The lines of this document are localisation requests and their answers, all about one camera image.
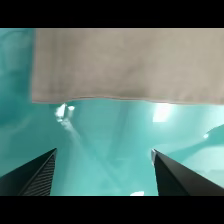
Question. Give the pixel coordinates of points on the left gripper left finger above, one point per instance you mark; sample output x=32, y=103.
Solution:
x=35, y=176

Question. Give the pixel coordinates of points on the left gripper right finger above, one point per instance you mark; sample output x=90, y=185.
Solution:
x=180, y=178

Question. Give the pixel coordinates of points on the brown T-shirt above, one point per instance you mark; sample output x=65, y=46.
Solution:
x=126, y=63

